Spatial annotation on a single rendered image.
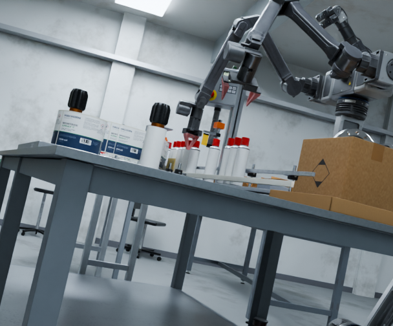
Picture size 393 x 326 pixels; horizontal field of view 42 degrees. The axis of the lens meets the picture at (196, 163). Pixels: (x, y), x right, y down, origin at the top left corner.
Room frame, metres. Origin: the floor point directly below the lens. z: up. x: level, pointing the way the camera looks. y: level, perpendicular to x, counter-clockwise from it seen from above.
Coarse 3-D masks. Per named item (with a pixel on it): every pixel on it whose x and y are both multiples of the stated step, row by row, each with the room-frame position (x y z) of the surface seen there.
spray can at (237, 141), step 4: (236, 140) 2.14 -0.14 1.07; (240, 140) 2.14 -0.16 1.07; (236, 144) 2.13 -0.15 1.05; (232, 148) 2.13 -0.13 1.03; (236, 148) 2.12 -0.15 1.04; (232, 152) 2.13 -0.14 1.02; (236, 152) 2.12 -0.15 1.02; (232, 156) 2.13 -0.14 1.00; (228, 160) 2.14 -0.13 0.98; (232, 160) 2.13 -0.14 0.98; (228, 164) 2.13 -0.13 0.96; (232, 164) 2.13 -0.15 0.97; (228, 168) 2.13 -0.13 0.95; (232, 168) 2.12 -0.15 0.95; (228, 172) 2.13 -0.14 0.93; (224, 180) 2.14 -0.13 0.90
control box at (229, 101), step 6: (222, 72) 2.54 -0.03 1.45; (216, 84) 2.54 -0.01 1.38; (234, 84) 2.52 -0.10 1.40; (216, 90) 2.54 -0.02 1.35; (216, 96) 2.54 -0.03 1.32; (228, 96) 2.53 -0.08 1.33; (234, 96) 2.52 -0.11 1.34; (210, 102) 2.55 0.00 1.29; (216, 102) 2.54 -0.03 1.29; (222, 102) 2.53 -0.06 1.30; (228, 102) 2.53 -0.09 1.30; (234, 102) 2.52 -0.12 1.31; (222, 108) 2.62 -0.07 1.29; (228, 108) 2.58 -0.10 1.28
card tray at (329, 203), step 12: (276, 192) 1.59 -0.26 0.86; (288, 192) 1.53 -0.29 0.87; (312, 204) 1.42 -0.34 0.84; (324, 204) 1.37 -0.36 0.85; (336, 204) 1.36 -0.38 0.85; (348, 204) 1.37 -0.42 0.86; (360, 204) 1.39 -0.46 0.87; (360, 216) 1.39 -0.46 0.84; (372, 216) 1.41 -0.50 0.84; (384, 216) 1.42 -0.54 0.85
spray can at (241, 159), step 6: (246, 138) 2.08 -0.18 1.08; (240, 144) 2.10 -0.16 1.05; (246, 144) 2.08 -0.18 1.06; (240, 150) 2.08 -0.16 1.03; (246, 150) 2.08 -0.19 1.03; (240, 156) 2.08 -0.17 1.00; (246, 156) 2.08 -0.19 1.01; (240, 162) 2.07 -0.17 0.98; (246, 162) 2.09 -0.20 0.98; (234, 168) 2.09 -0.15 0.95; (240, 168) 2.07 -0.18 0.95; (234, 174) 2.08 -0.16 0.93; (240, 174) 2.08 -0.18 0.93
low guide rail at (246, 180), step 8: (192, 176) 2.41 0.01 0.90; (200, 176) 2.32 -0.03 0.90; (208, 176) 2.25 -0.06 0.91; (216, 176) 2.18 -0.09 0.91; (224, 176) 2.11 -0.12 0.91; (232, 176) 2.05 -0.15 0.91; (264, 184) 1.84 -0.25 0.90; (272, 184) 1.78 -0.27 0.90; (280, 184) 1.73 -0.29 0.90; (288, 184) 1.69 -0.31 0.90
